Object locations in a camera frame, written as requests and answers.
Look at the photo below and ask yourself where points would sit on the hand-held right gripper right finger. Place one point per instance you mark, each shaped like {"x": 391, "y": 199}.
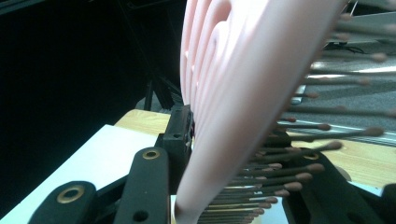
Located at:
{"x": 280, "y": 138}

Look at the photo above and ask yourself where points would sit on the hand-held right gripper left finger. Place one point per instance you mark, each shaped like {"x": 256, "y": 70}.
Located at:
{"x": 179, "y": 130}

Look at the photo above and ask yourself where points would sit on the pink hairbrush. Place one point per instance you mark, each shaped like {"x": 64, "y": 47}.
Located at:
{"x": 243, "y": 77}

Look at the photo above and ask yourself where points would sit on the black tripod stand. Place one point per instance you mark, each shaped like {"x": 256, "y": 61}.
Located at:
{"x": 149, "y": 93}

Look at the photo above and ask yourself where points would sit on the pale blue table mat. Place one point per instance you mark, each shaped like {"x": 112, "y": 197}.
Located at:
{"x": 93, "y": 161}

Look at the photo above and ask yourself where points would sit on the white metal stand frame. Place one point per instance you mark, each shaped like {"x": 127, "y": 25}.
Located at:
{"x": 373, "y": 19}

